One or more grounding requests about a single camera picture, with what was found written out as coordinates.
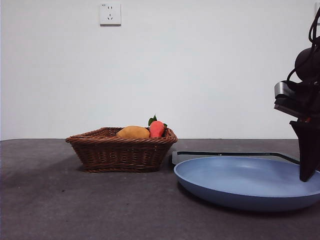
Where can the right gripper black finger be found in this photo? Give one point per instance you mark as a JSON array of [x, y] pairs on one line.
[[308, 150]]

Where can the blue round plate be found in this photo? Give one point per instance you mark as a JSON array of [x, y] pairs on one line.
[[237, 180]]

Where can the black flat tray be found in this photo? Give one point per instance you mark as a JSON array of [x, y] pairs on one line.
[[178, 158]]

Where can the orange carrot with green leaves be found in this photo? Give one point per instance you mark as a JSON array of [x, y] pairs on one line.
[[157, 129]]

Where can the yellow-brown potato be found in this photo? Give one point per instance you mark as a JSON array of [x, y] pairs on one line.
[[133, 132]]

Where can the brown wicker basket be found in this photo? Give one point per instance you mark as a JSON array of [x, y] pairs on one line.
[[120, 155]]

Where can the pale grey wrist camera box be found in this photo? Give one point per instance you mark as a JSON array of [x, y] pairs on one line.
[[281, 88]]

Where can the white wall power socket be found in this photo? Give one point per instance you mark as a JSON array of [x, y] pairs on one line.
[[110, 15]]

